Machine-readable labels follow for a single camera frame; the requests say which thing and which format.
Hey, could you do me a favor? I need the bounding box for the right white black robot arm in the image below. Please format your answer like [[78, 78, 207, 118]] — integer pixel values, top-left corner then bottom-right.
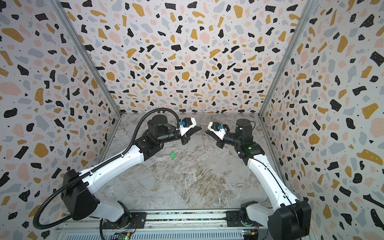
[[207, 119, 312, 240]]

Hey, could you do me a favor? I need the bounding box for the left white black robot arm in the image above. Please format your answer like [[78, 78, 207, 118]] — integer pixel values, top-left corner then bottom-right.
[[61, 115, 202, 222]]

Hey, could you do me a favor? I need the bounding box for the right electronics board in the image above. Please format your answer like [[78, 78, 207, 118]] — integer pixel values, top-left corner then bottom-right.
[[243, 228, 259, 240]]

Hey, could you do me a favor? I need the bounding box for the electronics board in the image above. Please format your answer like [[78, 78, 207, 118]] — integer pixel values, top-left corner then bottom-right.
[[115, 231, 135, 240], [243, 228, 259, 240]]

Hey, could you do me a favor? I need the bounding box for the left electronics board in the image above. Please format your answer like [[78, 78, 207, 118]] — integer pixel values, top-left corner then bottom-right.
[[115, 231, 135, 240]]

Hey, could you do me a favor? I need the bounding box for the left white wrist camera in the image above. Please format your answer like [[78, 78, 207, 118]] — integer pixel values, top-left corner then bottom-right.
[[178, 118, 197, 136]]

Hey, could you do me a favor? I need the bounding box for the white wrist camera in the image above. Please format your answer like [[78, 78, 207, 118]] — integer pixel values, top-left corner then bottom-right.
[[208, 122, 230, 140], [178, 118, 197, 136]]

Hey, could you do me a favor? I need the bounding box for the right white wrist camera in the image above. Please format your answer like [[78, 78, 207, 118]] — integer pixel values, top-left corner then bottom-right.
[[208, 122, 230, 140]]

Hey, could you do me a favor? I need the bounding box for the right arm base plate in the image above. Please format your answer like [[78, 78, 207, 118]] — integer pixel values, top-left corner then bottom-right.
[[224, 210, 264, 229]]

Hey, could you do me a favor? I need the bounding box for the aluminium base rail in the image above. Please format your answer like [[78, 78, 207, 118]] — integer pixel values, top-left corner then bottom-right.
[[53, 207, 313, 240]]

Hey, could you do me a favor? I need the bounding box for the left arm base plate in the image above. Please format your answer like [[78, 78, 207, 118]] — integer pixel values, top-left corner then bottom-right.
[[103, 212, 147, 230]]

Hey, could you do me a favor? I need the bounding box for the right aluminium corner post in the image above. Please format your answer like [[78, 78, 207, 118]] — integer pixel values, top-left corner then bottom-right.
[[258, 0, 319, 118]]

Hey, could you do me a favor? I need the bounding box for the aluminium corner post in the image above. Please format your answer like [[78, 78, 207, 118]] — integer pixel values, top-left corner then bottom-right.
[[258, 0, 319, 118], [49, 0, 122, 117]]

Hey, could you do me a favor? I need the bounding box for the left black corrugated cable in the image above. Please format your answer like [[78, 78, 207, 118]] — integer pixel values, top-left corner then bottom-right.
[[32, 107, 181, 230]]

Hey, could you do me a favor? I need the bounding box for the left aluminium corner post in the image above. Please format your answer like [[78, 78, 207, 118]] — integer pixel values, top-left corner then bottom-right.
[[49, 0, 122, 117]]

